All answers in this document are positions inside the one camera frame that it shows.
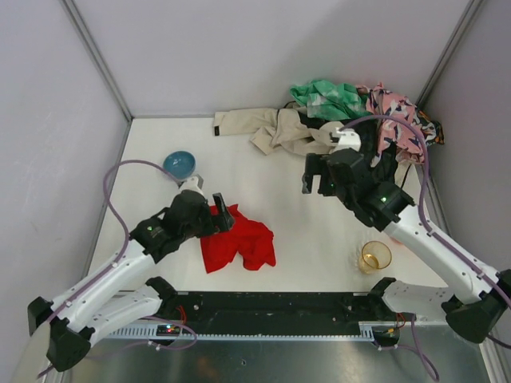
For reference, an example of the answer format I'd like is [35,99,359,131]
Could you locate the pink patterned cloth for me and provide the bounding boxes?
[356,83,424,167]

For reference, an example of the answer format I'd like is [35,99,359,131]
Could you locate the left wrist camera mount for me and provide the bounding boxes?
[179,174,204,197]

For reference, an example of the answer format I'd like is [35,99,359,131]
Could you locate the amber transparent cup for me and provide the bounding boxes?
[358,241,392,274]

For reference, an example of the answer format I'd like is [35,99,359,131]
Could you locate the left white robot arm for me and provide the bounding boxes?
[27,190,235,372]

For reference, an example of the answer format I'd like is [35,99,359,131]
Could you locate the red cloth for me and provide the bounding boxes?
[200,204,277,274]

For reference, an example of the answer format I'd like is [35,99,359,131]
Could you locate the beige jacket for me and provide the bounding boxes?
[213,108,343,156]

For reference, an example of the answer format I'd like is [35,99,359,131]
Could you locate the green white tie-dye cloth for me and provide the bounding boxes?
[289,80,370,121]

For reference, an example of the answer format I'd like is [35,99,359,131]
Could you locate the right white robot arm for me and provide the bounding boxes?
[302,148,510,344]

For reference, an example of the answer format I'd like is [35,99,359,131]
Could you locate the black orange patterned cloth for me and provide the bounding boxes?
[416,110,445,146]

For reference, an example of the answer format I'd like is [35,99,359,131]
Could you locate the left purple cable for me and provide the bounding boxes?
[38,159,199,378]

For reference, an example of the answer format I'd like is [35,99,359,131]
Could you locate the grey slotted cable duct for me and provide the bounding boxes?
[113,322,378,341]

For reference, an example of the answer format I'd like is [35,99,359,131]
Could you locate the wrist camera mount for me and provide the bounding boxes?
[330,128,362,152]
[179,174,204,197]

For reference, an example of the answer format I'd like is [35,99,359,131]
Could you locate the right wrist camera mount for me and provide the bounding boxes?
[330,128,362,152]

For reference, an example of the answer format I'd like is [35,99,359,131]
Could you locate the blue bowl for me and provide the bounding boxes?
[163,151,196,180]

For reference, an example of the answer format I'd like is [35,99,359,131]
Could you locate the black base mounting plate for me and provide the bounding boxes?
[159,290,418,336]

